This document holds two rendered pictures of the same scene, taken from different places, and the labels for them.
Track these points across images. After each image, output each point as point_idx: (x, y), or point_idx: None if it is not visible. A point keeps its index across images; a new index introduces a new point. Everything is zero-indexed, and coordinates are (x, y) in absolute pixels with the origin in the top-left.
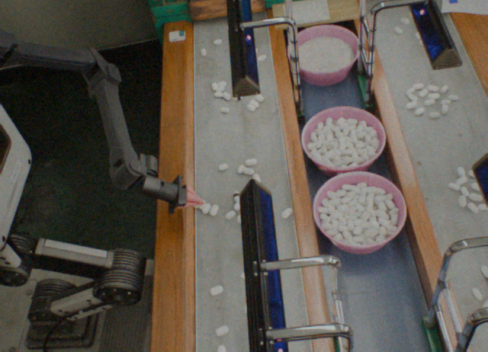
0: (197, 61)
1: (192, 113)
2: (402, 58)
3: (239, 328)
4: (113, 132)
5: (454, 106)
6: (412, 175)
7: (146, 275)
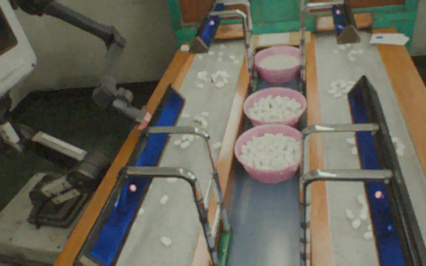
0: (194, 61)
1: (178, 87)
2: (334, 66)
3: (151, 212)
4: (105, 69)
5: None
6: None
7: None
